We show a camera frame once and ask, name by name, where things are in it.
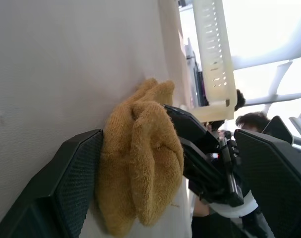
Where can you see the white branching frame structure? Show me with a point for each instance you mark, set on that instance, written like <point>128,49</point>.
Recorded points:
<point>274,81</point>

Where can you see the mustard yellow towel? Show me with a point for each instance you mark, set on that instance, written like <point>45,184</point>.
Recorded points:
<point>140,161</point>

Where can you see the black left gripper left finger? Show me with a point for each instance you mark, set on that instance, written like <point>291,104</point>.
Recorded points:
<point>53,193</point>

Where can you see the dark-haired person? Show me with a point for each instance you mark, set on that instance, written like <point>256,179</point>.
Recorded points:
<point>252,122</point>

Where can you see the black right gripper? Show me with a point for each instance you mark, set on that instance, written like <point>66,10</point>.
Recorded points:
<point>229,183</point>

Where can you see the white plastic basket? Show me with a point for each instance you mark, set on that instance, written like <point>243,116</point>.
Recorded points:
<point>214,49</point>

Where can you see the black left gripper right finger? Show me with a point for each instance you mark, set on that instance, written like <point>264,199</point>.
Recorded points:
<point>284,188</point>

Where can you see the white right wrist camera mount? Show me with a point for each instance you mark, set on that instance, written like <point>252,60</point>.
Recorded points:
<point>239,210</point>

